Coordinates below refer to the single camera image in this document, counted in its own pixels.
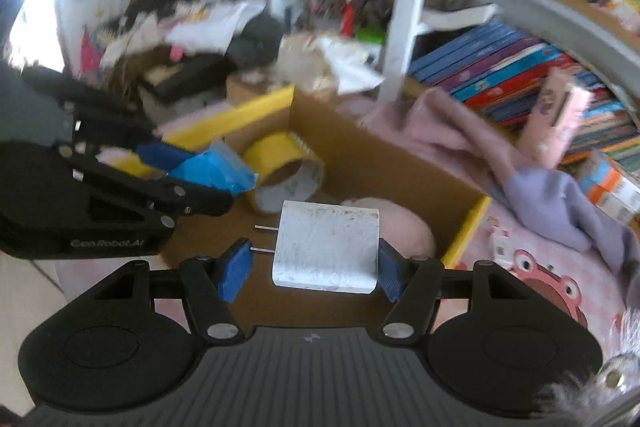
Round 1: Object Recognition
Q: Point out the white crumpled plastic bag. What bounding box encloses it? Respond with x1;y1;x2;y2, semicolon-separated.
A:
277;34;386;95

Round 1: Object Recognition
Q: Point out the white metal bookshelf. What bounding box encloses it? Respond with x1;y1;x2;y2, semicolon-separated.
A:
377;0;640;102

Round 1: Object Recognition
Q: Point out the row of colourful slanted books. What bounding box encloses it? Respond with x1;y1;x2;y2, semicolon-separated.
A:
407;19;640;158

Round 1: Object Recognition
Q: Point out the red glue bottle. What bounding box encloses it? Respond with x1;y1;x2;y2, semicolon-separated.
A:
341;0;358;36

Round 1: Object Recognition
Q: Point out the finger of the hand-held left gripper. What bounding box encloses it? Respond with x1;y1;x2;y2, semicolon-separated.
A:
22;67;196;172
70;153;235;229

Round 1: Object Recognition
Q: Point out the brown cardboard box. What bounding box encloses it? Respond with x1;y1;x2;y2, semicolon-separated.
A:
225;74;296;108

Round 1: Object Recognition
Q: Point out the dark grey garment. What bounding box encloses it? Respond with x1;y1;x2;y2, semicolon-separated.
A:
225;14;286;68

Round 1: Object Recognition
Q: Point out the black bag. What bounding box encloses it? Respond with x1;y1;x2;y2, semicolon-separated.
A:
137;54;236;104

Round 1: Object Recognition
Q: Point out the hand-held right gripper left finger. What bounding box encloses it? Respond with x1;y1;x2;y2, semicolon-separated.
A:
82;237;252;343

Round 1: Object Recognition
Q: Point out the yellow cardboard box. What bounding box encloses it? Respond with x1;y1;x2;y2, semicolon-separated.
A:
102;84;493;328

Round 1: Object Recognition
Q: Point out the pink checked printed tablecloth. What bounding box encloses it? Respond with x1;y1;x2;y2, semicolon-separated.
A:
50;197;640;358

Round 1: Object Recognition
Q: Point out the pink pig plush toy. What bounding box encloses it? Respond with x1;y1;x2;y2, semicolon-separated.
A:
340;196;436;258

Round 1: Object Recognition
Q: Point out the pink printed carton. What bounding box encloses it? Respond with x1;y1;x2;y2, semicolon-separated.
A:
516;67;593;170

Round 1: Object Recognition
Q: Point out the orange white blue carton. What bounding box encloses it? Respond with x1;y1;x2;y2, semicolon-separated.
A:
575;149;640;225

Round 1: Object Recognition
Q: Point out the white garment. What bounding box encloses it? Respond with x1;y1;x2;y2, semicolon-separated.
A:
167;0;266;55

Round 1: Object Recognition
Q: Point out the white power adapter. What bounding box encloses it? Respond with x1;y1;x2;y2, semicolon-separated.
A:
255;201;382;295

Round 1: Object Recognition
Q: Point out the blue plastic bag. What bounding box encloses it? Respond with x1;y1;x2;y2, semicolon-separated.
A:
172;141;259;196

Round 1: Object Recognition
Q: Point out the pink cloth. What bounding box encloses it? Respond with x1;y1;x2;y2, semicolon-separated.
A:
340;87;521;188

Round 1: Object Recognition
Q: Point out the purple cloth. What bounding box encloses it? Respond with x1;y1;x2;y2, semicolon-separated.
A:
500;167;640;293

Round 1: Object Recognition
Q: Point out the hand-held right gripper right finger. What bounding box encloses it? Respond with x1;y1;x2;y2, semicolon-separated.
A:
377;238;538;343

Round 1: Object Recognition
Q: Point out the clear tape roll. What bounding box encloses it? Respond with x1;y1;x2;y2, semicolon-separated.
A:
252;157;326;215

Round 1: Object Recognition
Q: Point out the grey furry clothing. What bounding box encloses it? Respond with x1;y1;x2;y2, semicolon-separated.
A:
532;307;640;427

